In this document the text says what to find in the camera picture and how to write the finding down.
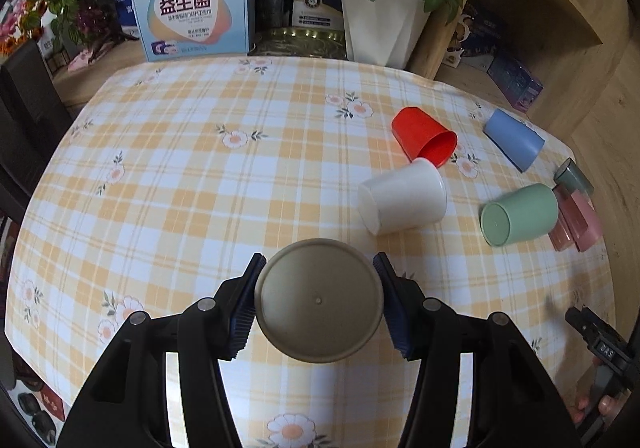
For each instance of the white cup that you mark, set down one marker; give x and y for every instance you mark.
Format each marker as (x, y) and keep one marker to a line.
(405, 198)

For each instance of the dark blue labelled box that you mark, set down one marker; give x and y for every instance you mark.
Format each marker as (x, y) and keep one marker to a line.
(317, 10)

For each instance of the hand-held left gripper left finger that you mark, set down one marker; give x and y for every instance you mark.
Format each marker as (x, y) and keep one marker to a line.
(244, 310)

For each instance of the small blue and white box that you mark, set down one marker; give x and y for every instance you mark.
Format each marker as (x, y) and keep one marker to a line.
(125, 10)

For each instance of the person's right hand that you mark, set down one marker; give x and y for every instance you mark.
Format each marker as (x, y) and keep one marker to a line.
(607, 405)

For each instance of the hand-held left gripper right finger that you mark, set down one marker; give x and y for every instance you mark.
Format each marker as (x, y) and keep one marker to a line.
(395, 310)

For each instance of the black chair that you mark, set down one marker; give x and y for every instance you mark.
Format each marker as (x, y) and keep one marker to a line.
(30, 127)

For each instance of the red cup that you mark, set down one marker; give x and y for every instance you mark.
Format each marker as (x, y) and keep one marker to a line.
(417, 127)

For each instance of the pink cup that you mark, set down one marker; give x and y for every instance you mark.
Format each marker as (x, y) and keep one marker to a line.
(590, 225)

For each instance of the plaid floral tablecloth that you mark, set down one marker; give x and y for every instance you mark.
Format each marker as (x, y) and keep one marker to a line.
(175, 177)

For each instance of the gold metal tray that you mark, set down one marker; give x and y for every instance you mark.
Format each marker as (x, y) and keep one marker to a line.
(300, 43)

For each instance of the light blue printed box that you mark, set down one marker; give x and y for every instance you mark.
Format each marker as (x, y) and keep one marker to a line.
(195, 2)

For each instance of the wooden shelf unit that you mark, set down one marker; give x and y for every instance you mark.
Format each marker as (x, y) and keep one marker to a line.
(560, 42)

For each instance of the white flower pot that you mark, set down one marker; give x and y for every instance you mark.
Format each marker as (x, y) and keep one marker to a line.
(382, 30)

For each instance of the dusty rose cup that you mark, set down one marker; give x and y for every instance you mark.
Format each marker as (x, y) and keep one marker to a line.
(562, 228)

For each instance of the blue cup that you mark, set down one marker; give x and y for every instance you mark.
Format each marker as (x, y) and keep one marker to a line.
(515, 135)

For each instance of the purple box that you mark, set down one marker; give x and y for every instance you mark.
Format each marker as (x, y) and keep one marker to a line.
(515, 80)

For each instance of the mint green cup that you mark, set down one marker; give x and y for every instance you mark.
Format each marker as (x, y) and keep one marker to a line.
(520, 215)

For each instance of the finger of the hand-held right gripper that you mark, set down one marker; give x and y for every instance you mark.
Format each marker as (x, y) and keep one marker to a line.
(582, 323)

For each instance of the dark grey-green cup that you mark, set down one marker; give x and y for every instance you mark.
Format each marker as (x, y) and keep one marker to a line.
(575, 176)

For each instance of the black shoe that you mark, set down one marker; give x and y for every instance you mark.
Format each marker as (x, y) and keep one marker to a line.
(35, 410)

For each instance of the dark blue patterned box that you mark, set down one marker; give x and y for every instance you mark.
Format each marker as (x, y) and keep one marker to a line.
(272, 2)

